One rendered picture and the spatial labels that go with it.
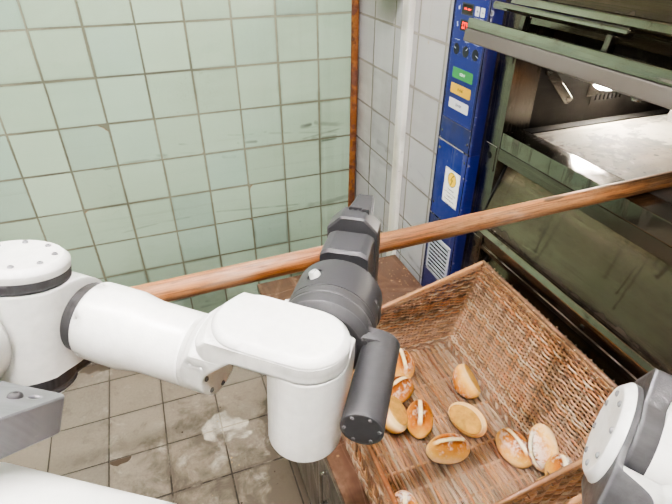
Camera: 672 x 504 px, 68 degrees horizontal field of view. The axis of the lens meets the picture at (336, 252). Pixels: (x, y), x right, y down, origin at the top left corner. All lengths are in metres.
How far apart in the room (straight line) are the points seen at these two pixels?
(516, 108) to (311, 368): 1.01
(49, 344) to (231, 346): 0.18
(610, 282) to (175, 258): 1.62
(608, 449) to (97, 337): 0.39
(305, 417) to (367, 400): 0.05
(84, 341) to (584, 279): 0.94
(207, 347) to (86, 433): 1.81
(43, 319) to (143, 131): 1.49
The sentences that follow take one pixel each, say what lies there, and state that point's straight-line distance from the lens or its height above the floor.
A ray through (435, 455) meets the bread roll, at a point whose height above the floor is 0.62.
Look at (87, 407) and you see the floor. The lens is 2.28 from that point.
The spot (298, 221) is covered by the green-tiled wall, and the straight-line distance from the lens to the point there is 2.19.
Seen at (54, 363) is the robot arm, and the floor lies 1.27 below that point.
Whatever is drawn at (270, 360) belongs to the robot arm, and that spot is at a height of 1.33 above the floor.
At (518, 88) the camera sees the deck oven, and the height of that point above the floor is 1.28.
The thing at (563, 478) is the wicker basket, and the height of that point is 0.78.
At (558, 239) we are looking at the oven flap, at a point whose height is 1.02.
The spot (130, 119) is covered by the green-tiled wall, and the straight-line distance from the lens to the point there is 1.92.
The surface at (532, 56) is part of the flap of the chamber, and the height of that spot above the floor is 1.41.
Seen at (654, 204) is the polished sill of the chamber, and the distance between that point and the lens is 1.05.
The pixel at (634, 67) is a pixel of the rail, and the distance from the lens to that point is 0.83.
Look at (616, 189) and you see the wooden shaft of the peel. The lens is 1.01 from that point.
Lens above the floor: 1.59
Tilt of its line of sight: 33 degrees down
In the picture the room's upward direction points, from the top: straight up
